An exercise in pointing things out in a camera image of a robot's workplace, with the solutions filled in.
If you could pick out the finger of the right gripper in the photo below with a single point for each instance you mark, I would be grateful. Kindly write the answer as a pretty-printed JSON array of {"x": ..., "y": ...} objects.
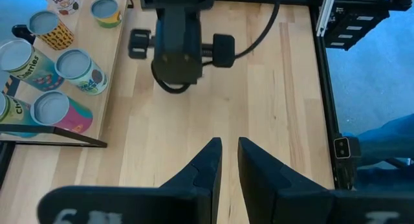
[
  {"x": 224, "y": 50},
  {"x": 139, "y": 44}
]

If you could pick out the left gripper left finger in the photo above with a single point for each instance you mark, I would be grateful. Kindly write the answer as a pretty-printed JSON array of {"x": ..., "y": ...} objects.
[{"x": 129, "y": 204}]

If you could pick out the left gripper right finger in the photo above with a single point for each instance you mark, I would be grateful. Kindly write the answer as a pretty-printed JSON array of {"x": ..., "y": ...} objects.
[{"x": 307, "y": 208}]

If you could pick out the yellow green can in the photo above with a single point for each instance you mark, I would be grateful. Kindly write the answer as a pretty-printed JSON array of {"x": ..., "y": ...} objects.
[{"x": 106, "y": 13}]

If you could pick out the white mixed veggies can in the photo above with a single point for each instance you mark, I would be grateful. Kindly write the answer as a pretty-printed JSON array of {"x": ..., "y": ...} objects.
[{"x": 84, "y": 75}]

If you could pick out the yellow chili pepper box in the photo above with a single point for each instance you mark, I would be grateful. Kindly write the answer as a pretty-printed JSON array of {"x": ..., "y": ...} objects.
[{"x": 55, "y": 34}]

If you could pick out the orange white can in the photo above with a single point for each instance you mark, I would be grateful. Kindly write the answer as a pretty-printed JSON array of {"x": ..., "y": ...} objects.
[{"x": 61, "y": 2}]

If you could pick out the rainbow striped box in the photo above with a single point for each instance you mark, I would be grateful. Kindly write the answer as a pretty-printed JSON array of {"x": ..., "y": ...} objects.
[{"x": 64, "y": 115}]

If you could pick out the blue yellow cherries can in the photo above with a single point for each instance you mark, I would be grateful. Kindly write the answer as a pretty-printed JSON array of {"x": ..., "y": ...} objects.
[
  {"x": 32, "y": 70},
  {"x": 14, "y": 112}
]

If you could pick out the person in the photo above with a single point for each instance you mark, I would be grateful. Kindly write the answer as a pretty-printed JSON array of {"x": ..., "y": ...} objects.
[{"x": 388, "y": 136}]

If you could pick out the silver aluminium extrusion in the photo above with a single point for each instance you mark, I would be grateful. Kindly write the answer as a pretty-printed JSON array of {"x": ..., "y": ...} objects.
[{"x": 325, "y": 13}]

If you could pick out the black controller box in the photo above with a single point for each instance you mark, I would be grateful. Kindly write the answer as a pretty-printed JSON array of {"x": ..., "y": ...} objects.
[{"x": 372, "y": 15}]

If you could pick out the black table-level camera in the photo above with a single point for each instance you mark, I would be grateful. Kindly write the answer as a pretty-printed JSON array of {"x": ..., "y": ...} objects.
[{"x": 342, "y": 148}]

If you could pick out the black shelf divider post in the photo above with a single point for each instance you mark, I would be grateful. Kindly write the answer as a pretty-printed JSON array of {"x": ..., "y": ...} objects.
[{"x": 64, "y": 133}]

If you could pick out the black frame beam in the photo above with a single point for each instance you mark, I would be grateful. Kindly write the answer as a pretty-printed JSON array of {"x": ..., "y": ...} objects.
[{"x": 326, "y": 88}]

